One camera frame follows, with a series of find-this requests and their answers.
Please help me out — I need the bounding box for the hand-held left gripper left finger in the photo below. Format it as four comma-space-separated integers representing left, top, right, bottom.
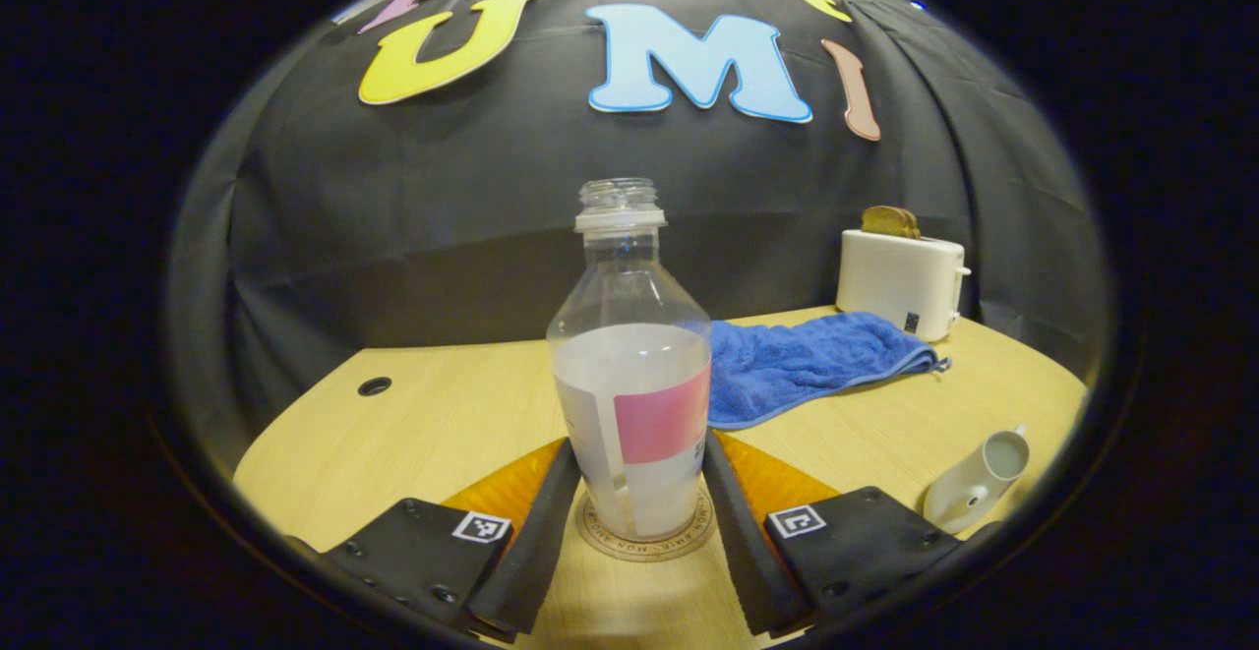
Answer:
290, 437, 583, 643

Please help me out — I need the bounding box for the round brown coaster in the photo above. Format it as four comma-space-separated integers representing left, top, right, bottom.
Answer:
575, 488, 717, 562

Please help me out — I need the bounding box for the clear plastic water bottle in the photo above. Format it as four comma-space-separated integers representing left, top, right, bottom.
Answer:
547, 178, 713, 541

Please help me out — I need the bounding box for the blue towel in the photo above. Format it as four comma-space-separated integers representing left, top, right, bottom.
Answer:
708, 311, 952, 431

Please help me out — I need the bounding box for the brown bread slice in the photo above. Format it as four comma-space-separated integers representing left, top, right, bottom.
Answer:
862, 205, 923, 240

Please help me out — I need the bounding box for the white toaster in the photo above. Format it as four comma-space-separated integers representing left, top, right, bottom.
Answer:
836, 229, 972, 343

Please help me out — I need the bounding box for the black backdrop cloth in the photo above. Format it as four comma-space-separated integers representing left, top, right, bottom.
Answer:
167, 0, 1112, 435

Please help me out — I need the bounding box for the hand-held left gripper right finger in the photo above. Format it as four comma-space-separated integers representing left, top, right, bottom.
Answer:
702, 431, 999, 639

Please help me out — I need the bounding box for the white teacup with blue flowers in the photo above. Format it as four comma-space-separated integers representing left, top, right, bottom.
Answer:
923, 424, 1031, 535

